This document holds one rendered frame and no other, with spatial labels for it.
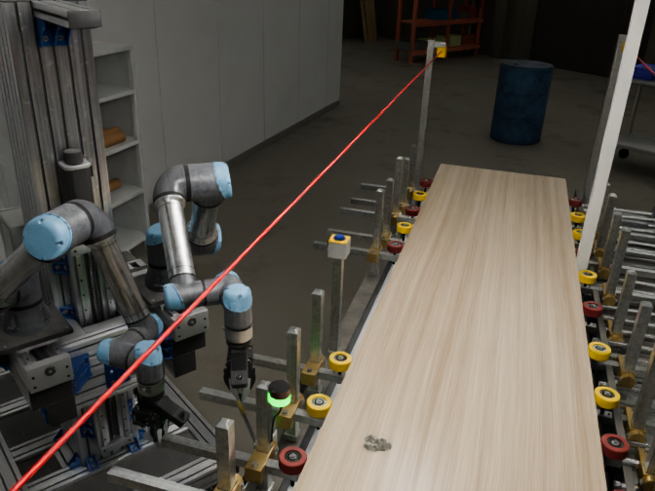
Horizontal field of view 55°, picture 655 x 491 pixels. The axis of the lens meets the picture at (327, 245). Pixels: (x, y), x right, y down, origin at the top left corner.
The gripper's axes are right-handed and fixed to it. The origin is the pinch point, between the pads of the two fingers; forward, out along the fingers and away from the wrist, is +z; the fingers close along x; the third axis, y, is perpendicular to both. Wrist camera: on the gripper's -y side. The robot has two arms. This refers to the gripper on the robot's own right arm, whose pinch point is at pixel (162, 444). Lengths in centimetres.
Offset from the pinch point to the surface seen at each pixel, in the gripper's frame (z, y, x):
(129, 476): -13.7, -6.2, 25.7
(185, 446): -3.2, -8.7, 1.5
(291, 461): -8.5, -41.9, 1.7
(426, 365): -8, -71, -56
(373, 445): -10, -62, -11
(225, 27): -58, 199, -475
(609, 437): -10, -129, -38
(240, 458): -3.9, -26.0, 1.1
